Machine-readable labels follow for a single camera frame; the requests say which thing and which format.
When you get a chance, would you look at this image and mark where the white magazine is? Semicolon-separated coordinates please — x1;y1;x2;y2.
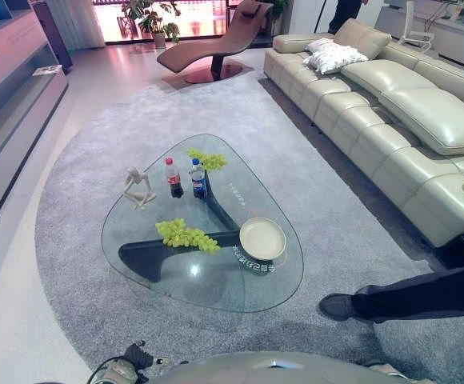
31;64;63;78

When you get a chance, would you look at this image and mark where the grey carpet rug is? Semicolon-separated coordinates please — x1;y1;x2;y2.
34;74;464;384

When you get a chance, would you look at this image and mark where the white chair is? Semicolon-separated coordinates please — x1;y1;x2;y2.
398;0;434;51

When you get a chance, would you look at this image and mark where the cream leather sofa cushion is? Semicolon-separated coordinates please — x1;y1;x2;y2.
378;87;464;157

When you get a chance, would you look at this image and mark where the person's dark shoe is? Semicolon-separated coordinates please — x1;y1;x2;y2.
318;293;362;322

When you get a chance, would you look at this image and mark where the dark brown tall cabinet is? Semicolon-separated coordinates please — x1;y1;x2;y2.
30;0;74;75

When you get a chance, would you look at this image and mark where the small green grape bunch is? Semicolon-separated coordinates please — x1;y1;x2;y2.
186;147;229;172

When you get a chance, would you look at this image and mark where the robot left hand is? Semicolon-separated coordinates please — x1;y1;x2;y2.
122;339;154;371

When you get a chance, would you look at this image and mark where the white desk counter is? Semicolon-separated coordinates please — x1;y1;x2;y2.
375;0;464;69

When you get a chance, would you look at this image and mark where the cream leather sofa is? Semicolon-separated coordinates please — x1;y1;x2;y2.
262;18;464;258

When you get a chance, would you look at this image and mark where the beige abstract figure sculpture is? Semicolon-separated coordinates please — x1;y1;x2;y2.
122;166;157;210

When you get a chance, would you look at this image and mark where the grey media cabinet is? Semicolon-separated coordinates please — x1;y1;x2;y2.
0;0;70;257

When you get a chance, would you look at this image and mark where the person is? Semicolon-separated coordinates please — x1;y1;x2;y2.
327;0;370;35

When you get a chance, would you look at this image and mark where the blue cap cola bottle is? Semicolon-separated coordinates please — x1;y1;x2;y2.
188;158;208;200

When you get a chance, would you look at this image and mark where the person's leg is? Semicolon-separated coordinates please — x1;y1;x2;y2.
351;258;464;325

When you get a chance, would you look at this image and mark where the green leafy potted plant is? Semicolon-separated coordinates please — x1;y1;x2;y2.
120;0;182;44

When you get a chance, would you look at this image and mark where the robot silver torso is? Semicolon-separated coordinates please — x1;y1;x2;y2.
146;351;415;384

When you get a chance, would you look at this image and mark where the round cream plate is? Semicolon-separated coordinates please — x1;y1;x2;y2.
238;217;288;261

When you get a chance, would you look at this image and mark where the white patterned throw pillow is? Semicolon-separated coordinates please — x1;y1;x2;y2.
302;43;370;75
304;38;337;55

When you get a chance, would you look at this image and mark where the red cap cola bottle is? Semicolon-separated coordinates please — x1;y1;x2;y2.
164;157;185;199

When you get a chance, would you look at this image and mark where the black curved table base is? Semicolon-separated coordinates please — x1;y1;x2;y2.
118;167;257;283

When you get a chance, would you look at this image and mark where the large green grape bunch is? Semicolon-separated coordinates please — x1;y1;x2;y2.
154;218;222;254

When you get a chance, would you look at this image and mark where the brown curved lounge chair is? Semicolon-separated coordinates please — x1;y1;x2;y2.
156;0;275;85

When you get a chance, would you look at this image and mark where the glass coffee table top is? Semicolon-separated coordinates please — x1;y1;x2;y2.
101;134;305;314

